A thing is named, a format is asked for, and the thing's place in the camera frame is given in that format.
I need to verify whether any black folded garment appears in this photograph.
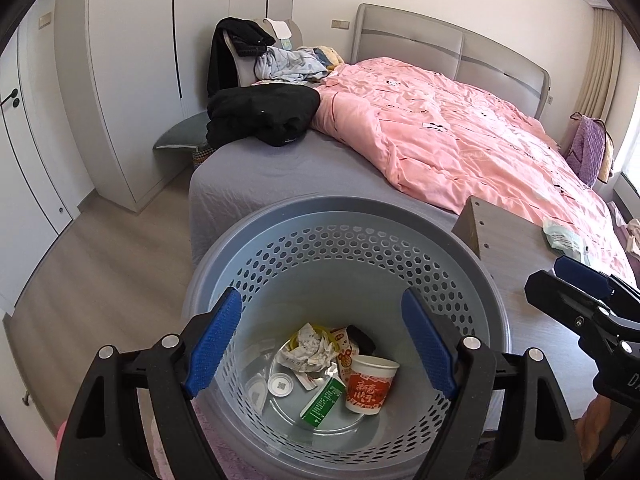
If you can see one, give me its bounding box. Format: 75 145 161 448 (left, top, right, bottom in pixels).
206 85 321 148

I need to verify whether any pink clothing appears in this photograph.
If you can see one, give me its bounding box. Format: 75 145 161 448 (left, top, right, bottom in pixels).
607 200 640 256

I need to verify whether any red and white paper cup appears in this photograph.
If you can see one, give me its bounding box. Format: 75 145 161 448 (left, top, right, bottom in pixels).
345 354 401 416

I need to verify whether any green and white carton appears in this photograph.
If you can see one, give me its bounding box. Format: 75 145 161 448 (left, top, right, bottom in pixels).
300 376 347 428

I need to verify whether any pink duvet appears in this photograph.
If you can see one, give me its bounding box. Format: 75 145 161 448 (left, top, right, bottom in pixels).
310 57 638 281

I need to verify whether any red snack wrapper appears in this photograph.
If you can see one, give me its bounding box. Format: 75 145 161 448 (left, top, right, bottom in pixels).
327 327 361 386

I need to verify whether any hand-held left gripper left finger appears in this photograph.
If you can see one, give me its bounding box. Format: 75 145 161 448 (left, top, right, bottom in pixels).
55 286 244 480

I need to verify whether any yellow plastic lid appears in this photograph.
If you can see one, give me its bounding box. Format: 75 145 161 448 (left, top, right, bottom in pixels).
287 327 335 348

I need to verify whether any yellow cloth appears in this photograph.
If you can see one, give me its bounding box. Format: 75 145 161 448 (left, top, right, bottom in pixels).
312 46 346 68

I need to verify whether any beige curtain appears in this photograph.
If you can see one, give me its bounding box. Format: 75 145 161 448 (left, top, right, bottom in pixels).
570 7 626 121

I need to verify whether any grey bed sheet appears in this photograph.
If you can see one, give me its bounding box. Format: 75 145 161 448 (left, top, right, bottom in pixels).
189 127 461 266

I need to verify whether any white wardrobe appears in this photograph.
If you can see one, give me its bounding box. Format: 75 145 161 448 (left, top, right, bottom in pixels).
0 0 296 236

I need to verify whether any light blue clothing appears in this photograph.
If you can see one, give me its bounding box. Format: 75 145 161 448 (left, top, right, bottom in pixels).
254 46 326 83

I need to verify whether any grey chair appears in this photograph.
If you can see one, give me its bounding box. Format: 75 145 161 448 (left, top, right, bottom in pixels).
227 17 303 86

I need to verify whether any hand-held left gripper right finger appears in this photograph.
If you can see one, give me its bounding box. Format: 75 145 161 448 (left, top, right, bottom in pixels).
401 287 586 480

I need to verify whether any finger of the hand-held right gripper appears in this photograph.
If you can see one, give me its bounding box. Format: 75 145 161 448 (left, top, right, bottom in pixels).
524 270 636 348
554 255 640 306

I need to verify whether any grey wooden table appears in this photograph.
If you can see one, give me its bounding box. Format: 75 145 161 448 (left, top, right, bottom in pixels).
452 196 640 421

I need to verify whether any black hanging garment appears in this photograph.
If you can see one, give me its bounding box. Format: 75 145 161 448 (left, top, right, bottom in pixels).
207 16 277 98

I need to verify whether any grey padded headboard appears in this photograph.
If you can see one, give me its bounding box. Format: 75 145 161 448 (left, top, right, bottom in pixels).
350 3 551 121

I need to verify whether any green and white plastic packet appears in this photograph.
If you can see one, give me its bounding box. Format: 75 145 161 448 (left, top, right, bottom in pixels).
542 219 590 262

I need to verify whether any grey perforated plastic basket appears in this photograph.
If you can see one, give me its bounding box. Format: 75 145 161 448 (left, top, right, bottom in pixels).
177 196 512 480

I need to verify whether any white paper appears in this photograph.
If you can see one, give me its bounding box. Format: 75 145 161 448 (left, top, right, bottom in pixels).
274 322 341 373

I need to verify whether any purple quilted bag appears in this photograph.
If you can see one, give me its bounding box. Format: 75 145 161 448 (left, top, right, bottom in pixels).
565 114 615 188

